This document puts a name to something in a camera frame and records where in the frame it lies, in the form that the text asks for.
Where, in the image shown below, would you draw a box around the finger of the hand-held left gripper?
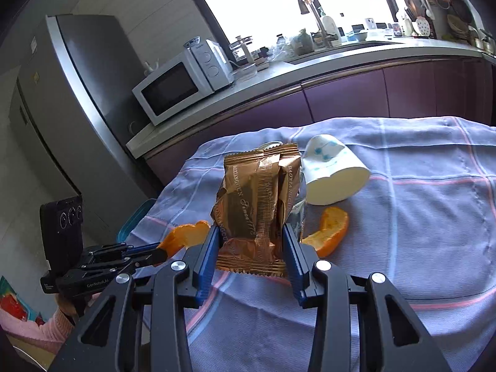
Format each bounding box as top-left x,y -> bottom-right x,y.
83,242 -> 161,260
79,246 -> 170,277

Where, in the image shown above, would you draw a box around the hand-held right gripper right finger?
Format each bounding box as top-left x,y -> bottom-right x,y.
283,223 -> 452,372

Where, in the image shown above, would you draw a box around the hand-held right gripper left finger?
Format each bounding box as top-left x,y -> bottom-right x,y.
48,225 -> 221,372

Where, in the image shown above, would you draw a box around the orange peel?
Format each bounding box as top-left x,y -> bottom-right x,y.
157,220 -> 212,260
301,206 -> 350,258

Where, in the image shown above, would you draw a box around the teal plastic bin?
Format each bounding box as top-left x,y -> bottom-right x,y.
116,198 -> 157,243

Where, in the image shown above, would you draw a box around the golden snack wrapper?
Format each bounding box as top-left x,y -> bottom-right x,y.
211,143 -> 302,278

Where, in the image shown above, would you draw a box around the person's left forearm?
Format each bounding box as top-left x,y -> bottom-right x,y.
8,308 -> 80,361

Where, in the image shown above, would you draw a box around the person's left hand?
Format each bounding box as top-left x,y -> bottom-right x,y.
56,291 -> 103,318

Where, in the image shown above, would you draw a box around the colourful printed cloth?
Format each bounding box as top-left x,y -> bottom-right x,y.
0,275 -> 33,320

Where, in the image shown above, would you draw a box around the white printed paper cup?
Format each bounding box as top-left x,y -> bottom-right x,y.
300,134 -> 370,206

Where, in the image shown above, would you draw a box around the grey checked tablecloth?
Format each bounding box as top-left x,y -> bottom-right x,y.
126,115 -> 496,372

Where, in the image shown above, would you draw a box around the grey refrigerator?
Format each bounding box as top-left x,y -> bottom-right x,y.
8,15 -> 163,276

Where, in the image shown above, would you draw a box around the white microwave oven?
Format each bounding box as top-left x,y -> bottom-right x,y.
132,39 -> 236,127

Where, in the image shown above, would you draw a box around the purple base cabinet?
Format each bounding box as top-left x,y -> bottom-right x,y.
143,56 -> 496,198

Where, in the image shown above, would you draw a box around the white kitchen countertop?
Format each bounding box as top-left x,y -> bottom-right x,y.
126,37 -> 496,159

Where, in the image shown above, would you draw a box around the clear plastic bags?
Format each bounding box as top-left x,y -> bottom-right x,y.
267,42 -> 295,63

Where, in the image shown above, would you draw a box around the glass kettle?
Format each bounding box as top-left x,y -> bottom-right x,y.
228,35 -> 258,72

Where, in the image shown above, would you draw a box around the white soap bottle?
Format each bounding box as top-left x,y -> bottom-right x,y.
318,6 -> 342,45

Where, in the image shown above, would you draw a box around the metal kitchen faucet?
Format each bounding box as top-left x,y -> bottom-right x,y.
291,0 -> 330,47

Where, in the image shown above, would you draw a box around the kitchen window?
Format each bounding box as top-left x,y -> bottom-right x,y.
184,0 -> 407,59

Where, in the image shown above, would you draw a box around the white dotted utensil holder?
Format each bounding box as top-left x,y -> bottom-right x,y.
411,15 -> 432,38

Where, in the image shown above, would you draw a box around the stack of bowls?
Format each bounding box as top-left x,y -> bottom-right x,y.
445,17 -> 471,40

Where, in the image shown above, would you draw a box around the hanging black pan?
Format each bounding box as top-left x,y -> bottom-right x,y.
445,0 -> 475,22

